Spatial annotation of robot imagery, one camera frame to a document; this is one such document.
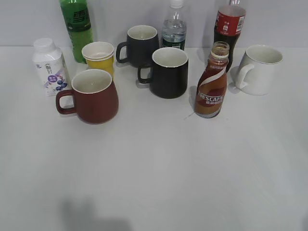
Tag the clear water bottle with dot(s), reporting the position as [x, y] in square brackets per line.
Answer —
[174, 26]

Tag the yellow paper cup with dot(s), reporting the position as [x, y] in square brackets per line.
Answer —
[99, 55]

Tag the white ceramic mug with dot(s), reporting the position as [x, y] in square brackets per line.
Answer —
[257, 70]

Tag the dark grey mug rear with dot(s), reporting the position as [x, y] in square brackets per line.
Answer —
[140, 44]

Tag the brown Nescafe coffee bottle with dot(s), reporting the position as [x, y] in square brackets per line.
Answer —
[212, 85]

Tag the green soda bottle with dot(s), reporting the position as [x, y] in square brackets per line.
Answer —
[77, 21]

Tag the cola bottle red label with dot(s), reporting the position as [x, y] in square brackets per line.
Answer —
[228, 25]

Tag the white blueberry yogurt bottle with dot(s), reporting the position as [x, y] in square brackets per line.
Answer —
[50, 66]

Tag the red ceramic mug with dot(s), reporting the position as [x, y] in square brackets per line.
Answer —
[94, 96]

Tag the black ceramic mug front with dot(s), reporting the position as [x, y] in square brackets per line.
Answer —
[167, 74]

